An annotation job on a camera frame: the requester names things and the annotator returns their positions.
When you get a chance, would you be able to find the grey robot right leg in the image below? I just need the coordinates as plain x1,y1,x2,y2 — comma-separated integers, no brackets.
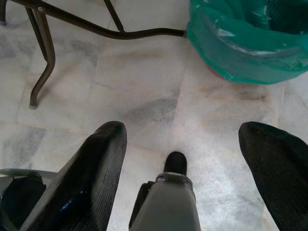
128,172,202,231

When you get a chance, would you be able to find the grey black robot left leg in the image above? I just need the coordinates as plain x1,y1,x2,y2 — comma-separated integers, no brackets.
0,168,59,231

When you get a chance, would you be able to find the black robot right foot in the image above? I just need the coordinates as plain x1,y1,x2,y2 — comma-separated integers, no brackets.
163,151,188,176

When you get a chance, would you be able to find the dark metal table frame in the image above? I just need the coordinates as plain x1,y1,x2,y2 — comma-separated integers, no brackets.
11,0,187,108

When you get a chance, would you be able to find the dark metal chair leg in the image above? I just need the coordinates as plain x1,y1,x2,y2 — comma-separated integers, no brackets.
0,0,8,26

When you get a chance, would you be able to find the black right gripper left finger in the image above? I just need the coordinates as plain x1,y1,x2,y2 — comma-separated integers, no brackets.
20,121,128,231

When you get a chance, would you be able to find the green plastic bin bag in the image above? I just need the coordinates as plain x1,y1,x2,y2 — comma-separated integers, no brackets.
186,0,308,86

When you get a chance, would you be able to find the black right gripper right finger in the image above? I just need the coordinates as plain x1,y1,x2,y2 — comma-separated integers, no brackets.
238,121,308,231

